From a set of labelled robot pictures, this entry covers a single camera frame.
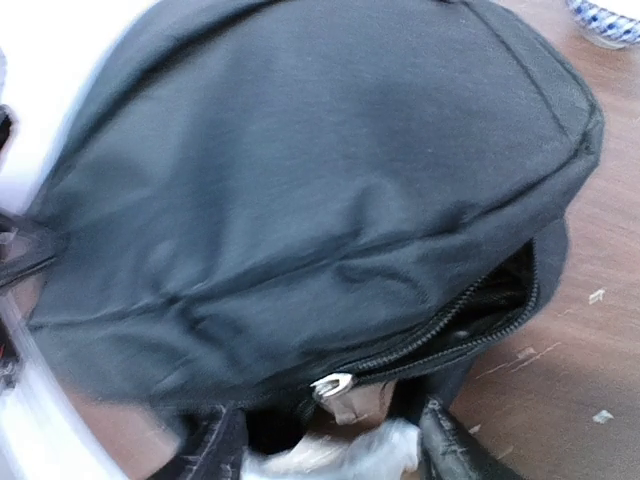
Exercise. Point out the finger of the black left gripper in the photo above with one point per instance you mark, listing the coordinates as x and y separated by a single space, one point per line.
30 246

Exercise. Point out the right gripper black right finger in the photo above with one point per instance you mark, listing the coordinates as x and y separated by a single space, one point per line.
450 452

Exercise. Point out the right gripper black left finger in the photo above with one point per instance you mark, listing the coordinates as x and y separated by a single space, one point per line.
214 449

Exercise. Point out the black student backpack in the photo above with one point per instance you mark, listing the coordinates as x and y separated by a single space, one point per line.
288 207

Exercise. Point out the red patterned bowl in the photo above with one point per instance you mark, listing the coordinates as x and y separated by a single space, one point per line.
609 24

